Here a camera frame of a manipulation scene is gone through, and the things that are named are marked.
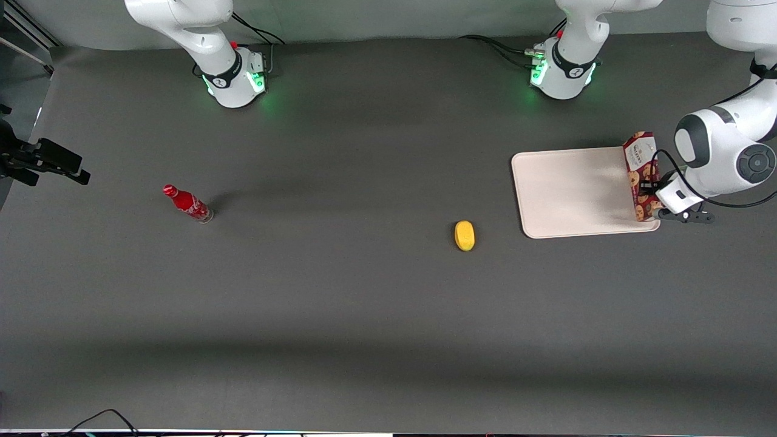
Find black left arm wrist cable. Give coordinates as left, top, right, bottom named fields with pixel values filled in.
left=651, top=73, right=777, bottom=209

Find beige plastic tray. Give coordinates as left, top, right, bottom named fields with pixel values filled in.
left=511, top=146, right=661, bottom=240

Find thin black table-edge cable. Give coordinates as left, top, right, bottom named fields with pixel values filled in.
left=58, top=408, right=141, bottom=437

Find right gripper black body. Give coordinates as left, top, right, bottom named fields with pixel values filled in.
left=0, top=104, right=41, bottom=210

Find black left arm base cable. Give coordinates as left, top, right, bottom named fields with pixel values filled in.
left=457, top=18, right=568, bottom=69

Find black right arm base cable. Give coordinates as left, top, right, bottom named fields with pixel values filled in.
left=192, top=11, right=287, bottom=78

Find metal frame bars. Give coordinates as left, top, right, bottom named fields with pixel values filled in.
left=0, top=0, right=63, bottom=76

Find red cola bottle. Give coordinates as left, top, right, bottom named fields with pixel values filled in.
left=162, top=185, right=214, bottom=224

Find black arm base cable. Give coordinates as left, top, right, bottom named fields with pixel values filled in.
left=192, top=11, right=287, bottom=78
left=457, top=18, right=568, bottom=69

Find red cookie box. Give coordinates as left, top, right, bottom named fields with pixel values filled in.
left=623, top=131, right=663, bottom=223

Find yellow oval toy fruit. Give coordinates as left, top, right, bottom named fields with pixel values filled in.
left=454, top=220, right=476, bottom=252

